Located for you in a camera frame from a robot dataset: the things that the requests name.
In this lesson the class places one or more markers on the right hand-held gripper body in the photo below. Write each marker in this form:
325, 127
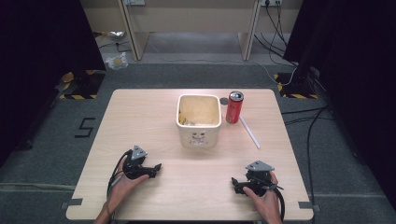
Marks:
260, 179

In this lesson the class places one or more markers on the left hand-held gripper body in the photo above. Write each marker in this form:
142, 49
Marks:
134, 168

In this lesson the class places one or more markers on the white straw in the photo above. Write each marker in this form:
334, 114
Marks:
250, 132

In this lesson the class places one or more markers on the cream plastic bin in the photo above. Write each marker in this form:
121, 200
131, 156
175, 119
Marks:
199, 135

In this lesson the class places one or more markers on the red drink can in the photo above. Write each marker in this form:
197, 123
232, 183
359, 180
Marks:
234, 109

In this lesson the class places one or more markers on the person's left hand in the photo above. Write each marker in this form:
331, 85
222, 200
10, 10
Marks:
123, 188

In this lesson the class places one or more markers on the person's right hand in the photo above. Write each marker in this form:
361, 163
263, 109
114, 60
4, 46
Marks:
267, 207

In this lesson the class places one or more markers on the grey tape piece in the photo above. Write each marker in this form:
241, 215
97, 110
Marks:
72, 202
306, 205

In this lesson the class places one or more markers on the dark round table grommet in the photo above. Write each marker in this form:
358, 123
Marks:
223, 101

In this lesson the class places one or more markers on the black stand base striped tape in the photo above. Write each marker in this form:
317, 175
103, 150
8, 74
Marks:
295, 88
85, 85

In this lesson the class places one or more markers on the crumpled clear plastic bag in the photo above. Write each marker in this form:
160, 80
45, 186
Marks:
117, 61

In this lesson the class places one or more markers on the crumpled silver foil bag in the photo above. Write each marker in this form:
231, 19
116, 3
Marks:
115, 34

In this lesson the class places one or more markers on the black curtain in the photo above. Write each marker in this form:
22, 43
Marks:
358, 77
40, 62

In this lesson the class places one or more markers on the white wall socket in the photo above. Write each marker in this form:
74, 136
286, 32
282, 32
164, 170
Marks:
271, 2

